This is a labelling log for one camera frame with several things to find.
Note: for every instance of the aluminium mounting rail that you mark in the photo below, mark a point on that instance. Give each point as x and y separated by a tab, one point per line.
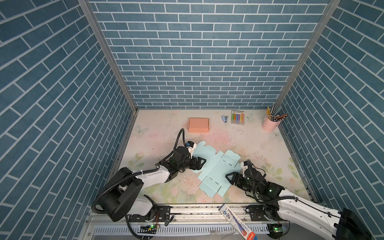
176	221

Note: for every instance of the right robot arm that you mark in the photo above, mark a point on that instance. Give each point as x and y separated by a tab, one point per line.
279	203

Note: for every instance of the toothpaste tube box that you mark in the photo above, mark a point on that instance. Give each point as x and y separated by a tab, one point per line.
237	223

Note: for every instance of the pink pencil cup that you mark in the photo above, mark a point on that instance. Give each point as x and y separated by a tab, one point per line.
269	125

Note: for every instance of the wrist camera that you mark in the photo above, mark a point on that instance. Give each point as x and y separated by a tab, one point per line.
245	170
191	146

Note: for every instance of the pink cardboard box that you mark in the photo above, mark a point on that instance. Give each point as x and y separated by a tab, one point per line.
198	125

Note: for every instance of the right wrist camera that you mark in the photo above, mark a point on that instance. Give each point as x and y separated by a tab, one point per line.
245	170

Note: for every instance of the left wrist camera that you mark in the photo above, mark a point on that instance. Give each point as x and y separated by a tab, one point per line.
191	146

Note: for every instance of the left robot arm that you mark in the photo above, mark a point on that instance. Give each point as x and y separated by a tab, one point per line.
119	197

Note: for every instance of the coloured marker pack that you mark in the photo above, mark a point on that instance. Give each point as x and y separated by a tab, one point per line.
237	117

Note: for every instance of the light blue cardboard box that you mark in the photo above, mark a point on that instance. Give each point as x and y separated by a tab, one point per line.
216	167

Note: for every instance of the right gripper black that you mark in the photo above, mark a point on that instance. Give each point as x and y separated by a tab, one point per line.
234	178

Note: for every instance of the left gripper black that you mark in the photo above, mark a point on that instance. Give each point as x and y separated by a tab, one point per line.
198	166

